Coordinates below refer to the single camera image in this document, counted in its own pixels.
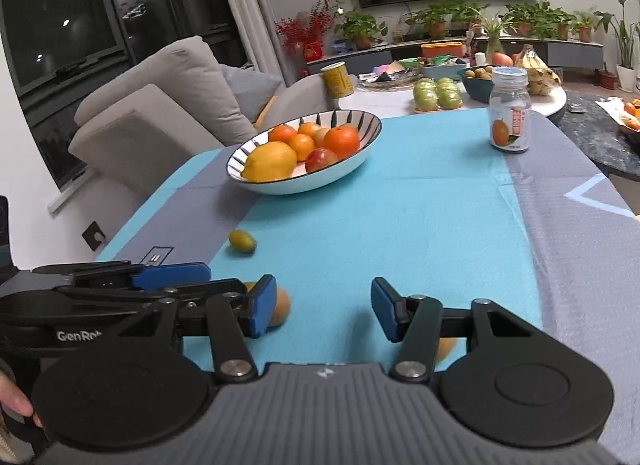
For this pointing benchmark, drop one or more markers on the dark teal bowl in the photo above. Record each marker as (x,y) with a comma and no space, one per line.
(475,90)

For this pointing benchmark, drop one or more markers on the large orange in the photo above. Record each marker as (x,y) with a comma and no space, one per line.
(282,134)
(342,141)

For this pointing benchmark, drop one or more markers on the beige sofa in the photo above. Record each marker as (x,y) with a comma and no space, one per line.
(150,120)

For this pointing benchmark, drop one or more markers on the grey television cabinet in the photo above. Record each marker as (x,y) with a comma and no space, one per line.
(575,55)

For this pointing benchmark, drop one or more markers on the white cup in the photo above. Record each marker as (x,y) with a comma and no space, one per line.
(480,59)

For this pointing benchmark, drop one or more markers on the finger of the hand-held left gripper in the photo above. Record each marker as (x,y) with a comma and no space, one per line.
(150,295)
(175,276)

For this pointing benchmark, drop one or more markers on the pile of small brown fruits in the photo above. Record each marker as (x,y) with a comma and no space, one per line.
(477,74)

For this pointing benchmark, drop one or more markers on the green apple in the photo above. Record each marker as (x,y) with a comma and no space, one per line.
(424,85)
(425,101)
(449,99)
(445,83)

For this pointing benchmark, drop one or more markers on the tan round fruit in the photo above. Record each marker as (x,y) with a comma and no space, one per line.
(281,307)

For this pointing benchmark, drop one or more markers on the small potted floor plant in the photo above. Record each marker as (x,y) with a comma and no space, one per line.
(606,79)

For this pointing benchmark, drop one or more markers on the clear bottle with orange label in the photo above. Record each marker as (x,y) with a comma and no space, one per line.
(507,110)

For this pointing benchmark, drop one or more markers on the yellow lemon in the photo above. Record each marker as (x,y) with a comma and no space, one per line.
(267,162)

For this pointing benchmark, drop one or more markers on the yellow can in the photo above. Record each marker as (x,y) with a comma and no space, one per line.
(337,80)

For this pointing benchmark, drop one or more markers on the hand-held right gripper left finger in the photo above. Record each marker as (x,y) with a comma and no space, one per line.
(262,307)

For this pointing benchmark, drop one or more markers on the blue grey tablecloth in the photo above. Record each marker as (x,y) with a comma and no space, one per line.
(400,225)

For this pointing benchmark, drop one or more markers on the small green oval fruit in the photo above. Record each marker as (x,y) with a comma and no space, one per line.
(242,241)

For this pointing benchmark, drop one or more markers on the glass vase with green plant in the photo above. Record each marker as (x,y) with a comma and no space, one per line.
(492,40)

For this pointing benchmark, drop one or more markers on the white curtain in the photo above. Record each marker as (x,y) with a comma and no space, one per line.
(255,10)

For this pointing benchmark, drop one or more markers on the blue striped white bowl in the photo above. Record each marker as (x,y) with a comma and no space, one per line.
(350,167)

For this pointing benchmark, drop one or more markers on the red flower plant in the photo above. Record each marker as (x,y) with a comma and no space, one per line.
(305,32)

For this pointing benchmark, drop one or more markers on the yellow cushion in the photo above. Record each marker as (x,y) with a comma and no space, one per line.
(267,112)

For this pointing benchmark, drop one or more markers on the dark marble round table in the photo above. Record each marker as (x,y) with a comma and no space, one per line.
(590,135)

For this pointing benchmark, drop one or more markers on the tall plant in white pot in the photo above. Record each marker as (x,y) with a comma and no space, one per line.
(625,40)

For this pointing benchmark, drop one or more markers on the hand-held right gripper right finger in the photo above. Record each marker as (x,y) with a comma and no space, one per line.
(387,310)

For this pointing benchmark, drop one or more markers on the grey cushion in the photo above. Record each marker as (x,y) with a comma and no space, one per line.
(250,95)

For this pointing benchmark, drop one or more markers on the dark framed window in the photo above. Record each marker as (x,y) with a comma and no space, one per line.
(65,35)

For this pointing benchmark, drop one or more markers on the black wall socket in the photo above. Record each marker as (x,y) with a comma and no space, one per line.
(94,236)

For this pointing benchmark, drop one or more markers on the teal rectangular bowl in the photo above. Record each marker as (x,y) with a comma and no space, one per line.
(442,71)

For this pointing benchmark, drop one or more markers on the orange box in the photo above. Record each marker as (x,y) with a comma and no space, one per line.
(441,51)

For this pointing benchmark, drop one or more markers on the white round table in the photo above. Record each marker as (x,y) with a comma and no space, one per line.
(385,102)

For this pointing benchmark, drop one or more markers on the large red apple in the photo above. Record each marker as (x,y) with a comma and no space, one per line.
(502,60)

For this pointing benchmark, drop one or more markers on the person's left hand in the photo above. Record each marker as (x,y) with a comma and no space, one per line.
(15,397)

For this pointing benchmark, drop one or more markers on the potted green plant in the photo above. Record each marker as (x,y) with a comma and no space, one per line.
(552,22)
(432,20)
(585,27)
(362,27)
(522,20)
(467,15)

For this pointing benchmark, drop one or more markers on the bunch of bananas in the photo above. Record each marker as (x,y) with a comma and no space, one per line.
(535,65)

